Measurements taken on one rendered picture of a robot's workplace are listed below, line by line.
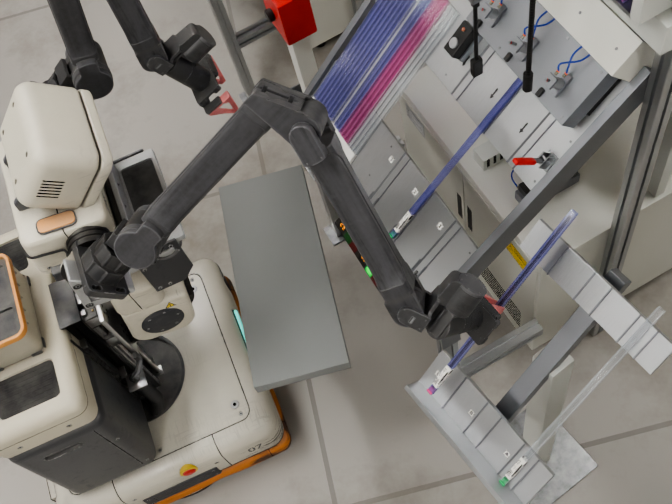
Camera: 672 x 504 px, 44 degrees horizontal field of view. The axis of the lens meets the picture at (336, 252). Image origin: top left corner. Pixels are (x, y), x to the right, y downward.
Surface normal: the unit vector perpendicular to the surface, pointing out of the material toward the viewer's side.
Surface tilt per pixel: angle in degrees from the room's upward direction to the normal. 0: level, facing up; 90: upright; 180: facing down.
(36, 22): 0
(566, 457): 0
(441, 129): 0
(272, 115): 59
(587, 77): 43
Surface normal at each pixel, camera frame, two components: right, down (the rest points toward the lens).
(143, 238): -0.15, 0.53
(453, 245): -0.71, 0.00
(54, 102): 0.50, -0.61
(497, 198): -0.16, -0.46
